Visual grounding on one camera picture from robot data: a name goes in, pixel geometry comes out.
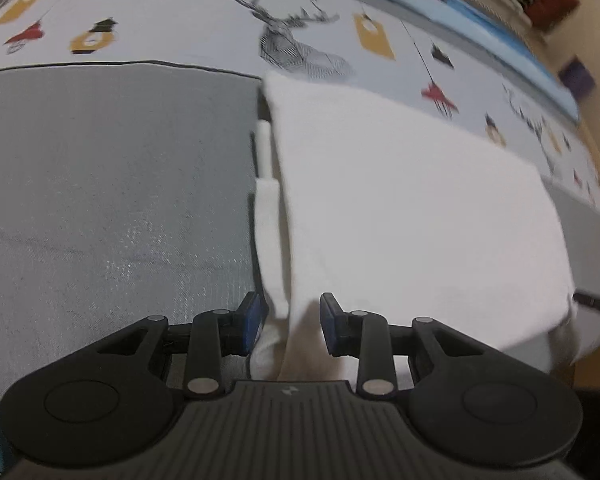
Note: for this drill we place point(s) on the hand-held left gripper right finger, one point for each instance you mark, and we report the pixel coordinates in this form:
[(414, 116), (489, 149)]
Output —
[(328, 326)]

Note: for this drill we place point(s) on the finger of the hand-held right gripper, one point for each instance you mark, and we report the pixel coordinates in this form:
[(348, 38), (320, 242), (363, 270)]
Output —
[(597, 303)]

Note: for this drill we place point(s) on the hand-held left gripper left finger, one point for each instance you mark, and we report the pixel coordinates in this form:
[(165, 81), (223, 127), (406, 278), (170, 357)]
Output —
[(252, 319)]

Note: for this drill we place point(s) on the white towel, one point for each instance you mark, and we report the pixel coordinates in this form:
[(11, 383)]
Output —
[(405, 200)]

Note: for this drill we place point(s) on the purple box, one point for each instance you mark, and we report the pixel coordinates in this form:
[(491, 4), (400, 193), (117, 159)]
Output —
[(577, 77)]

